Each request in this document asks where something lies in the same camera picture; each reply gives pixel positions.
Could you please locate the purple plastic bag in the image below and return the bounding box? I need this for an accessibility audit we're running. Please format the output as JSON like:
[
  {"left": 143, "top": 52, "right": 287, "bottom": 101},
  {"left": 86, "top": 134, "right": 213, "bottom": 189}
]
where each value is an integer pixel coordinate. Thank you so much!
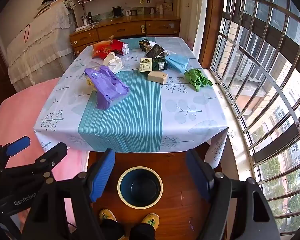
[{"left": 84, "top": 65, "right": 130, "bottom": 110}]

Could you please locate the green lettuce leaf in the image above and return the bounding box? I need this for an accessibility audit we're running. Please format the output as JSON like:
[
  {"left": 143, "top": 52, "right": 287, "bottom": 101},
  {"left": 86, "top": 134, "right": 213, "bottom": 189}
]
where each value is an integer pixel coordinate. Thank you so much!
[{"left": 184, "top": 68, "right": 213, "bottom": 92}]

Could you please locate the stack of loose books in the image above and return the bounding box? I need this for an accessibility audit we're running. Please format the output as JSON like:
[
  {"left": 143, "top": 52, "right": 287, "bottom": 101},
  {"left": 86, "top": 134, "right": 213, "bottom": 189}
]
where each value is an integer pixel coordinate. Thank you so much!
[{"left": 34, "top": 0, "right": 70, "bottom": 18}]

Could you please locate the person's left leg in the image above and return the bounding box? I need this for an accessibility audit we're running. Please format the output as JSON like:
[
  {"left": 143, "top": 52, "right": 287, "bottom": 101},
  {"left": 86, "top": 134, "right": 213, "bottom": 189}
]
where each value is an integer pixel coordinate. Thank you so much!
[{"left": 100, "top": 219, "right": 125, "bottom": 240}]

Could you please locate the wooden bookshelf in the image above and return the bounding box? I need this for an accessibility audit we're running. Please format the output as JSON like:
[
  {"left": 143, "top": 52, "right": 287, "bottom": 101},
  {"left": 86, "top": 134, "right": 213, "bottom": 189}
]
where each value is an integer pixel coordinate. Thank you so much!
[{"left": 69, "top": 0, "right": 178, "bottom": 25}]

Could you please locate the blue waste bin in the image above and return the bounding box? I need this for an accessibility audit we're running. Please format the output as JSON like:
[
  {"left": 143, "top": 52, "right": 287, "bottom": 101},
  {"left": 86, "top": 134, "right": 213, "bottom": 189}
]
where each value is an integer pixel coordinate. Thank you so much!
[{"left": 117, "top": 166, "right": 163, "bottom": 209}]

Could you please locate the green white carton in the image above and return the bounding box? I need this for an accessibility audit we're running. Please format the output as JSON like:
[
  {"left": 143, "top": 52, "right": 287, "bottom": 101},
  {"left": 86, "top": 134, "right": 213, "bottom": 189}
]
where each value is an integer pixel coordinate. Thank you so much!
[{"left": 139, "top": 57, "right": 168, "bottom": 73}]

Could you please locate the orange snack bag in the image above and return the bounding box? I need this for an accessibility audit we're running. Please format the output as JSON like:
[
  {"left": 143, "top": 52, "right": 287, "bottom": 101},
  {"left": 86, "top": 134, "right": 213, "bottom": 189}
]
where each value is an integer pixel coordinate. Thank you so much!
[{"left": 92, "top": 35, "right": 115, "bottom": 59}]

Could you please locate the person's leg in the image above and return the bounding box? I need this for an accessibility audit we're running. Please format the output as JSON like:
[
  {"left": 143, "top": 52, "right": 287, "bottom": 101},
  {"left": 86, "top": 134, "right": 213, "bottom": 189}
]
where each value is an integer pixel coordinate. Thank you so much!
[
  {"left": 100, "top": 219, "right": 125, "bottom": 240},
  {"left": 130, "top": 224, "right": 157, "bottom": 240}
]

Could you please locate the black box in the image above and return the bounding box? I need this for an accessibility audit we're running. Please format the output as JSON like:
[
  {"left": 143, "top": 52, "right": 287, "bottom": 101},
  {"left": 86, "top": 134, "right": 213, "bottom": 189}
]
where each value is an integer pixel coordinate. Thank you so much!
[{"left": 146, "top": 44, "right": 165, "bottom": 58}]

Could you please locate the white power strip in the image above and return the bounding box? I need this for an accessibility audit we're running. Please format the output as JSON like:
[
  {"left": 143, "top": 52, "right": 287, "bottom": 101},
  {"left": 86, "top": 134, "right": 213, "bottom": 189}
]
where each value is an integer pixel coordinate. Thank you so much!
[{"left": 75, "top": 25, "right": 100, "bottom": 32}]

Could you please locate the white lace covered cabinet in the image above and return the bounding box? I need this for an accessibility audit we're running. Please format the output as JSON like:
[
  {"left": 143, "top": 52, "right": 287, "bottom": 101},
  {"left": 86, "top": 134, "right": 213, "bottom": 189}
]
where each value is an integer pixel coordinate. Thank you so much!
[{"left": 6, "top": 0, "right": 77, "bottom": 93}]

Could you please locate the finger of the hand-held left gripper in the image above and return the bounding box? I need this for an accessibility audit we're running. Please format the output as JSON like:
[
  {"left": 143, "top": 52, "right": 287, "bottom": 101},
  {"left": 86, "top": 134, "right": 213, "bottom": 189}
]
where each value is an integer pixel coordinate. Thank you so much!
[
  {"left": 2, "top": 142, "right": 68, "bottom": 184},
  {"left": 0, "top": 136, "right": 31, "bottom": 170}
]

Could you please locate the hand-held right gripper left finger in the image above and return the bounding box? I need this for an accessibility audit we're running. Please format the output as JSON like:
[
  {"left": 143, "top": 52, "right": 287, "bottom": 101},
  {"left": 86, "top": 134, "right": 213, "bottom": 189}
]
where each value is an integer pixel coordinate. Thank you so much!
[{"left": 21, "top": 149, "right": 115, "bottom": 240}]

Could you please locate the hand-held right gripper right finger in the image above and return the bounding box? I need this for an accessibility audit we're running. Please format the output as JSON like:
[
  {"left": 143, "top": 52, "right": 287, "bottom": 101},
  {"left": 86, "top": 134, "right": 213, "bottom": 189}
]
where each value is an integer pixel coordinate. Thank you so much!
[{"left": 186, "top": 149, "right": 280, "bottom": 240}]

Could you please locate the red printed carton box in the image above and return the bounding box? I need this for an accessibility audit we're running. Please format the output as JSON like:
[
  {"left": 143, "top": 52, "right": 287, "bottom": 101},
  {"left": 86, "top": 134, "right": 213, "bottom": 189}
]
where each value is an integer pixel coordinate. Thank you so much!
[{"left": 109, "top": 39, "right": 130, "bottom": 55}]

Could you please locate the metal window grille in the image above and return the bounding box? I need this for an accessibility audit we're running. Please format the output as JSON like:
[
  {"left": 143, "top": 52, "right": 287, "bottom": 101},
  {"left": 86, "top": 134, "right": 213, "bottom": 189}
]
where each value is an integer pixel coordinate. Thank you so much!
[{"left": 210, "top": 0, "right": 300, "bottom": 233}]

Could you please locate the yellow wrapper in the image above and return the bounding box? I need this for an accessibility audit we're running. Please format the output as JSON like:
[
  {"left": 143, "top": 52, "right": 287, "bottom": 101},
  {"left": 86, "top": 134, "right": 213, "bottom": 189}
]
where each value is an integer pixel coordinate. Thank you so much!
[{"left": 86, "top": 76, "right": 98, "bottom": 90}]

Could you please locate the yellow knitted slipper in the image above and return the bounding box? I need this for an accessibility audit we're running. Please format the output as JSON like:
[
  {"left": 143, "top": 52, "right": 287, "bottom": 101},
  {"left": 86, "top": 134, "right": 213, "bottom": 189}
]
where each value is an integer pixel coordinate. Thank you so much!
[
  {"left": 99, "top": 209, "right": 117, "bottom": 223},
  {"left": 140, "top": 213, "right": 160, "bottom": 230}
]

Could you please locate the white tissue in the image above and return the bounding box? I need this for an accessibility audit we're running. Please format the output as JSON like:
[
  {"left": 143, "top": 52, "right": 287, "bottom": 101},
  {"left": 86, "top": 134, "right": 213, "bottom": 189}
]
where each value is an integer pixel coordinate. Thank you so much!
[{"left": 103, "top": 52, "right": 125, "bottom": 75}]

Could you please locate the wooden window frame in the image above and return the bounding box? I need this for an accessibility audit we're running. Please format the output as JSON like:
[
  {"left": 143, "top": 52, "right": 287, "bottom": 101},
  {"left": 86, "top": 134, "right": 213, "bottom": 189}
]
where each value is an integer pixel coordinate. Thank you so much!
[{"left": 199, "top": 0, "right": 225, "bottom": 68}]

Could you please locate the small brown cardboard box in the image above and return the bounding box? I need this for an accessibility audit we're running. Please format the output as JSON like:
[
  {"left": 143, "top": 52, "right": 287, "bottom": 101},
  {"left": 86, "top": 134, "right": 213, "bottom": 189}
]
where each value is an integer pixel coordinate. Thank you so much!
[{"left": 147, "top": 71, "right": 168, "bottom": 84}]

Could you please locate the pink cloth-covered furniture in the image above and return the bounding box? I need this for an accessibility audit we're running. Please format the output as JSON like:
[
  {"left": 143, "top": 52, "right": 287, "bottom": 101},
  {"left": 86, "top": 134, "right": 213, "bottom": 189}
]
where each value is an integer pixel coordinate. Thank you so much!
[{"left": 0, "top": 77, "right": 89, "bottom": 230}]

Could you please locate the dark wooden door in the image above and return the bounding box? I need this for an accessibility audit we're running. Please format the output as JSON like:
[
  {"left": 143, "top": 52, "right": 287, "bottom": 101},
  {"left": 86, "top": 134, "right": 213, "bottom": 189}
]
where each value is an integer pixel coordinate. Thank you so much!
[{"left": 0, "top": 30, "right": 15, "bottom": 98}]

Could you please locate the blue white patterned tablecloth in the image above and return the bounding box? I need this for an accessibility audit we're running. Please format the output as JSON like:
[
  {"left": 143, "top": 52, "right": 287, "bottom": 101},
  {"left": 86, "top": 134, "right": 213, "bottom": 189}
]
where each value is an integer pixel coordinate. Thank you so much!
[{"left": 34, "top": 37, "right": 229, "bottom": 169}]

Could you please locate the blue face mask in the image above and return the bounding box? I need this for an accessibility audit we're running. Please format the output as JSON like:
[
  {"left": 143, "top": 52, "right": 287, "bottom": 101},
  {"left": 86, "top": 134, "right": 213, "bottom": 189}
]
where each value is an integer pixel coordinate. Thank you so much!
[{"left": 158, "top": 51, "right": 190, "bottom": 73}]

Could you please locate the person's right leg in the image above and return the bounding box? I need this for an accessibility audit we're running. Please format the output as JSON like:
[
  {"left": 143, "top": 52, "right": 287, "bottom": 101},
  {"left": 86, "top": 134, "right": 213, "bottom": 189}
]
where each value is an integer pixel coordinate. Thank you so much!
[{"left": 130, "top": 224, "right": 157, "bottom": 240}]

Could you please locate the red ribbon loop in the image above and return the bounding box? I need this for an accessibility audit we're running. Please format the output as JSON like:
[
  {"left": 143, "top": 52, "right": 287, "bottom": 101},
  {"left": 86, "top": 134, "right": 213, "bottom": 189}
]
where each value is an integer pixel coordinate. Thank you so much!
[{"left": 24, "top": 22, "right": 32, "bottom": 42}]

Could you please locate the wooden desk with drawers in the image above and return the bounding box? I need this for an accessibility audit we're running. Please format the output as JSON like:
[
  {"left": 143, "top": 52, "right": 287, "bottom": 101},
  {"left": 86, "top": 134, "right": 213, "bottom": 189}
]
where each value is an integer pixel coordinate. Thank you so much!
[{"left": 69, "top": 15, "right": 182, "bottom": 55}]

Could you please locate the black gold wrapper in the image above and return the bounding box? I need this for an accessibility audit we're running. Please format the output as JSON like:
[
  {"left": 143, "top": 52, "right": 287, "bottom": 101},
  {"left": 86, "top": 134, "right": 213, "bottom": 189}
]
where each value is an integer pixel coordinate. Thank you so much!
[{"left": 139, "top": 39, "right": 157, "bottom": 53}]

